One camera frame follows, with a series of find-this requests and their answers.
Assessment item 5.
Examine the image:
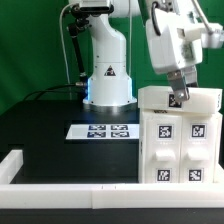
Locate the black cable on base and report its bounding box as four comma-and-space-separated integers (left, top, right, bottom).
23, 81, 89, 102

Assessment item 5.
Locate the small white door panel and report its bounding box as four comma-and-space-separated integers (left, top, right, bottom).
139, 112, 182, 183

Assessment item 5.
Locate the white cabinet top block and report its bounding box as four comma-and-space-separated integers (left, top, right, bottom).
138, 86, 222, 114

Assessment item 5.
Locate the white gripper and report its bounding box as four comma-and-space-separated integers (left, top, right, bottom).
146, 7, 202, 102

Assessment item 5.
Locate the white door panel with handle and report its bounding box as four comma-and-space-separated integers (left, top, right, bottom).
180, 115, 219, 183

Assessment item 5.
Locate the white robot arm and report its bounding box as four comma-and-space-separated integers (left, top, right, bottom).
68, 0, 202, 111

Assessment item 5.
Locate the white tag plate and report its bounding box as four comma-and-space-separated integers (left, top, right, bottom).
66, 124, 139, 140

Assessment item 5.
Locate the white U-shaped frame fence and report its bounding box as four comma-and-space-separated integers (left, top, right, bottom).
0, 150, 224, 209

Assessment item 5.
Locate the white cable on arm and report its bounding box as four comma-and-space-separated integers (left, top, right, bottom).
58, 3, 79, 85

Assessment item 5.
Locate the white cabinet body box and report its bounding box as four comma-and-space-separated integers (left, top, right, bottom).
139, 110, 222, 183

